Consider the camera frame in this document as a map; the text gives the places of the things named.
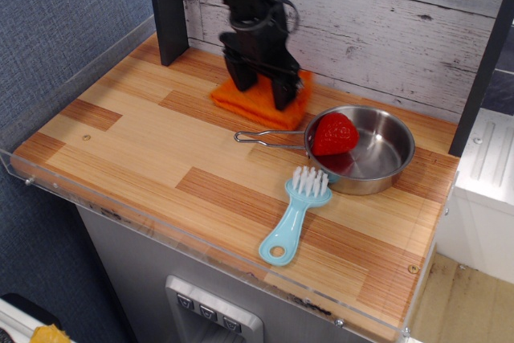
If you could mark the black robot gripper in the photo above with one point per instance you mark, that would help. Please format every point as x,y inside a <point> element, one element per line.
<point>258,45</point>

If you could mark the orange knitted towel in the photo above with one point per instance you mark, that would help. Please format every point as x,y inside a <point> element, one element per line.
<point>257,103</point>

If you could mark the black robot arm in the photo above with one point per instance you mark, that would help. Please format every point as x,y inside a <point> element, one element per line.
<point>257,45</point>

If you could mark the stainless steel pot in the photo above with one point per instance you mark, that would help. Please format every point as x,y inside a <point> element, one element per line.
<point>384,148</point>

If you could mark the red toy strawberry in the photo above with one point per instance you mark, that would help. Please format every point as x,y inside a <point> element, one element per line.
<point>335,134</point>

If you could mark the light blue dish brush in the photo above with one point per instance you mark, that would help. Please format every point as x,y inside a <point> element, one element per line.
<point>307,189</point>

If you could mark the clear acrylic table guard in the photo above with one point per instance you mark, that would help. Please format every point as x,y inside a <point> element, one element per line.
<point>101,274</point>

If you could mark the silver dispenser panel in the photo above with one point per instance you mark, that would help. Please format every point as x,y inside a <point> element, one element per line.
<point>201,316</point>

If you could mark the white toy sink unit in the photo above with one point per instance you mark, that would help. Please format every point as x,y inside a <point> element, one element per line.
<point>476,227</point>

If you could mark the yellow object at corner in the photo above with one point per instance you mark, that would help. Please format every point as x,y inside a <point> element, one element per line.
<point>49,334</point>

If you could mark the dark grey left post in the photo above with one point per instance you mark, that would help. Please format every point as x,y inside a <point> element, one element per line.
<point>170,22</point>

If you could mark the dark grey post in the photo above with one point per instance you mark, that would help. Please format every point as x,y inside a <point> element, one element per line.
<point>170,22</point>
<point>483,77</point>

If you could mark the dark grey right post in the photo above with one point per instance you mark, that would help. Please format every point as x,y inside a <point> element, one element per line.
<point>483,77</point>

